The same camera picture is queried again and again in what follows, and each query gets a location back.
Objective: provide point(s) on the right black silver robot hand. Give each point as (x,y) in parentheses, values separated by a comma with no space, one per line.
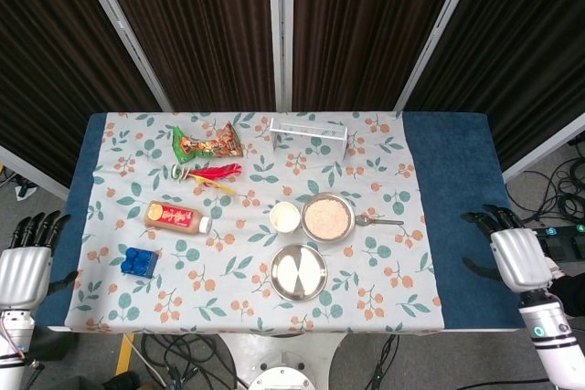
(523,257)

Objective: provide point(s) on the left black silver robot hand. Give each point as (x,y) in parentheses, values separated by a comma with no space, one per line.
(23,271)

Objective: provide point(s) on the metal spoon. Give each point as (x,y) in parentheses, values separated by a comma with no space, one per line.
(362,220)

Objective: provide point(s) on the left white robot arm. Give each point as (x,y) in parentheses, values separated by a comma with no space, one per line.
(13,340)

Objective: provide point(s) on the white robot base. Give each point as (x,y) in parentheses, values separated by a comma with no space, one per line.
(281,358)

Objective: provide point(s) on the metal bowl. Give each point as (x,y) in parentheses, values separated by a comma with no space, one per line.
(350,218)

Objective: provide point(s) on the white paper cup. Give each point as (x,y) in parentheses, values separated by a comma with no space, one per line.
(284,217)

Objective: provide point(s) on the blue table cover cloth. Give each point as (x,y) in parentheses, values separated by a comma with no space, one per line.
(457,189)

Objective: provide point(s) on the blue toy building block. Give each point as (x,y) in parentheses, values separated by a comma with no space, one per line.
(139,263)

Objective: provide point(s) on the brown juice bottle red label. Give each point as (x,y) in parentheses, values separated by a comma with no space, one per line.
(171,216)

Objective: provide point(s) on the floral print tablecloth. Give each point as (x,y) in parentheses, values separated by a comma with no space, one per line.
(219,280)

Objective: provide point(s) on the red feather shuttlecock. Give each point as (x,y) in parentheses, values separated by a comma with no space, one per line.
(212,173)

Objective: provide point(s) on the green orange snack bag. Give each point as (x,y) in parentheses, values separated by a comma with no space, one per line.
(205,145)

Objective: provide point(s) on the round metal plate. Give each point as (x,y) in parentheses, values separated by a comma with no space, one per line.
(298,273)

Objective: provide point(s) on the white partition frame post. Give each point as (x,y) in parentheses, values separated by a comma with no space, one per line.
(123,29)
(279,29)
(439,29)

